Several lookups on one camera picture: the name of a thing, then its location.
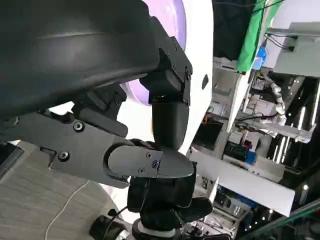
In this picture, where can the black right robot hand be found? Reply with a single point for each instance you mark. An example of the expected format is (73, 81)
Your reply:
(162, 197)

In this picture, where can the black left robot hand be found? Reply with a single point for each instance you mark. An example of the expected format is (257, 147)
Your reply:
(75, 62)

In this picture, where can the white desk panel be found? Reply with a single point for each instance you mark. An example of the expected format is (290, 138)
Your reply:
(260, 197)

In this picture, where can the blue box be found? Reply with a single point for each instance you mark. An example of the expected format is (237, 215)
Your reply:
(251, 157)

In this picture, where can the lilac plate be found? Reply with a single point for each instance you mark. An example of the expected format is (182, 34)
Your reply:
(172, 22)

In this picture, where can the black round table grommet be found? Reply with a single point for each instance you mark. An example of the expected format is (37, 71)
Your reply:
(205, 81)

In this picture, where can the green cloth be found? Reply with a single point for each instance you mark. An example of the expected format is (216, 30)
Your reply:
(252, 42)

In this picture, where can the white machine housing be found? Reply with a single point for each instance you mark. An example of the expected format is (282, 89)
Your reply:
(295, 45)

